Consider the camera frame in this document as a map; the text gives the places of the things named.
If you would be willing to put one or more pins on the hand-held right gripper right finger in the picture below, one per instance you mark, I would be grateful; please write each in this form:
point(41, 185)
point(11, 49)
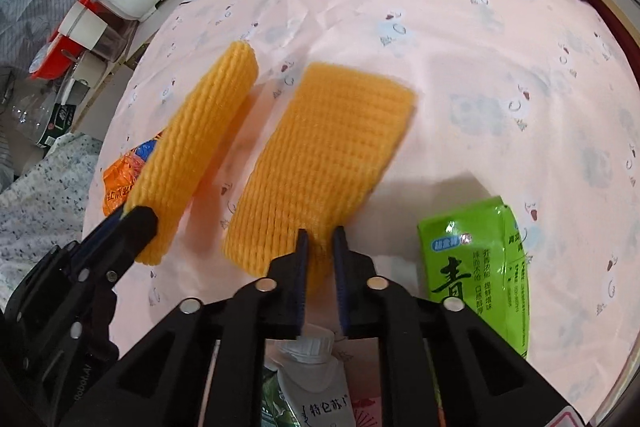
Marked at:
point(341, 277)

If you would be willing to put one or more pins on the white lidded container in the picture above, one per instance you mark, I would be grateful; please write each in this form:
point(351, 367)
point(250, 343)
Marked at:
point(85, 29)

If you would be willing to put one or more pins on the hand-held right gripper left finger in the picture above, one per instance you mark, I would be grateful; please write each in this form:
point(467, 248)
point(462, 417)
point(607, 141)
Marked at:
point(301, 277)

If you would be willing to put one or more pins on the pink printed packet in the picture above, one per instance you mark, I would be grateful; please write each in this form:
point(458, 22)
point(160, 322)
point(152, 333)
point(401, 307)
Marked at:
point(367, 387)

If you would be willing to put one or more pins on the orange snack wrapper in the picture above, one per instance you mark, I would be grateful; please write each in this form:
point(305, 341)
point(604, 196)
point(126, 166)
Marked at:
point(122, 177)

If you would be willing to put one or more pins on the orange foam fruit net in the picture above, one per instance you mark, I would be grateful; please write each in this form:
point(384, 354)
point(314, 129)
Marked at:
point(200, 132)
point(325, 157)

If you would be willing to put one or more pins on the white spouted drink pouch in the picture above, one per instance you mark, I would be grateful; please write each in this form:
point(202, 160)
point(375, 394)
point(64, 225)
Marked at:
point(315, 397)

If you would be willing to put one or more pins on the pink printed tablecloth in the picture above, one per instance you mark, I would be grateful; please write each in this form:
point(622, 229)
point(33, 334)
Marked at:
point(475, 82)

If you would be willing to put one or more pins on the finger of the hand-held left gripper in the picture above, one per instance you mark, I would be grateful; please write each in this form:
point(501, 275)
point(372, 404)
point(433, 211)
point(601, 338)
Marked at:
point(107, 224)
point(135, 232)

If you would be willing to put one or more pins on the glass jar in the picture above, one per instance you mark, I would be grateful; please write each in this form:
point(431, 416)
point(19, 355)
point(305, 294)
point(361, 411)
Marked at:
point(57, 119)

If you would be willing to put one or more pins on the green printed packet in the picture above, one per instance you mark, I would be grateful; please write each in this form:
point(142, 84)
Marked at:
point(480, 267)

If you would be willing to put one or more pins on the red plastic basin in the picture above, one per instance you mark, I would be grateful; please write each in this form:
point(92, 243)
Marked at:
point(50, 57)

